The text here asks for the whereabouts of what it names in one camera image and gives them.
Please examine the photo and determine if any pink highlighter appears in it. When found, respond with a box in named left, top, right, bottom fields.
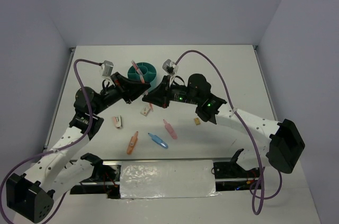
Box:
left=163, top=119, right=177, bottom=139

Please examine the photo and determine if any silver foil sheet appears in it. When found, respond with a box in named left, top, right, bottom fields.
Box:
left=120, top=160, right=218, bottom=199

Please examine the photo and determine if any orange highlighter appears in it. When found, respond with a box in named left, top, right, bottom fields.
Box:
left=126, top=131, right=138, bottom=155

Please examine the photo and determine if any small brown eraser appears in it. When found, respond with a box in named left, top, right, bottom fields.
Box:
left=194, top=118, right=201, bottom=125

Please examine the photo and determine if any blue highlighter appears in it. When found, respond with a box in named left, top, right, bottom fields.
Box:
left=148, top=133, right=168, bottom=149

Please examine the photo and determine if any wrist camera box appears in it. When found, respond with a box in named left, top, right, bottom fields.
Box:
left=101, top=60, right=114, bottom=80
left=162, top=59, right=179, bottom=84

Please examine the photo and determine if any teal round desk organizer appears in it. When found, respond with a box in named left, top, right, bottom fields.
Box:
left=127, top=62, right=157, bottom=90

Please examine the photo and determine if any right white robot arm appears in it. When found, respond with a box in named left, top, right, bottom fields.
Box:
left=142, top=74, right=305, bottom=177

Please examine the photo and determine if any orange slim pen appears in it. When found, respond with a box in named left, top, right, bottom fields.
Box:
left=139, top=72, right=153, bottom=112

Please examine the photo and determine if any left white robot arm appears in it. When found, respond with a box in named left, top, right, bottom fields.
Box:
left=2, top=73, right=150, bottom=223

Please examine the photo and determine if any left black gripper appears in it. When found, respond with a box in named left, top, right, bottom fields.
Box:
left=92, top=71, right=150, bottom=115

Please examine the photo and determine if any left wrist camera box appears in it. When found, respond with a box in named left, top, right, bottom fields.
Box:
left=101, top=60, right=114, bottom=80

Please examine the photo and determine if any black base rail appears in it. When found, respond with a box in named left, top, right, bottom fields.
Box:
left=70, top=160, right=260, bottom=200

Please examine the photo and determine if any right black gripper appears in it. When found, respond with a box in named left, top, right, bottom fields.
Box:
left=142, top=75, right=200, bottom=109

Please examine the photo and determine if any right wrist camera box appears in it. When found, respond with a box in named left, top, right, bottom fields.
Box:
left=162, top=59, right=179, bottom=84

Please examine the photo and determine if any red slim pen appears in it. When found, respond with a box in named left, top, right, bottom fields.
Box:
left=131, top=60, right=138, bottom=70

